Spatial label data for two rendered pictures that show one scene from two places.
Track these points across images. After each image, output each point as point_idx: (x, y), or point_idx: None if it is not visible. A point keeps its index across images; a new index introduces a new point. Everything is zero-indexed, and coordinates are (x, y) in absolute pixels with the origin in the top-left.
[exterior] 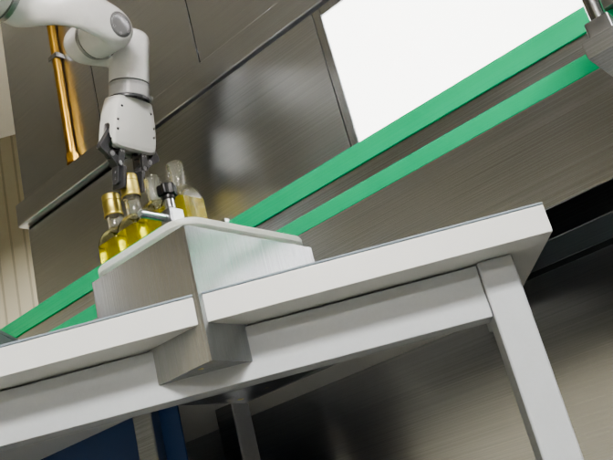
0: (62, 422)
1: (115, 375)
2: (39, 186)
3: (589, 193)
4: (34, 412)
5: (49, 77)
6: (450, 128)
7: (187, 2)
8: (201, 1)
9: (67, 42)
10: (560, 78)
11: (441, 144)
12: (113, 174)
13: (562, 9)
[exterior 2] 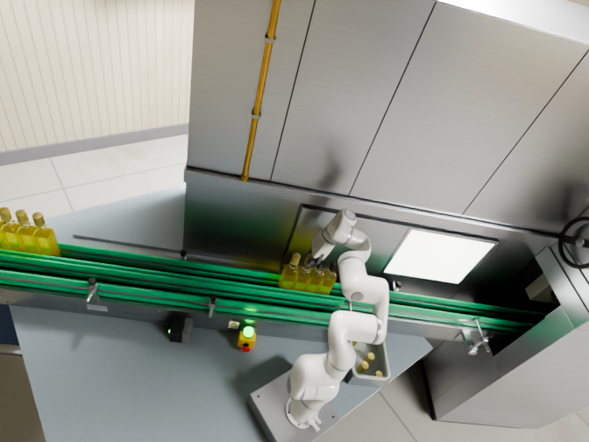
0: None
1: None
2: (205, 166)
3: None
4: None
5: (240, 114)
6: (426, 316)
7: (363, 165)
8: (370, 171)
9: (337, 240)
10: (453, 322)
11: (422, 317)
12: (310, 262)
13: (460, 274)
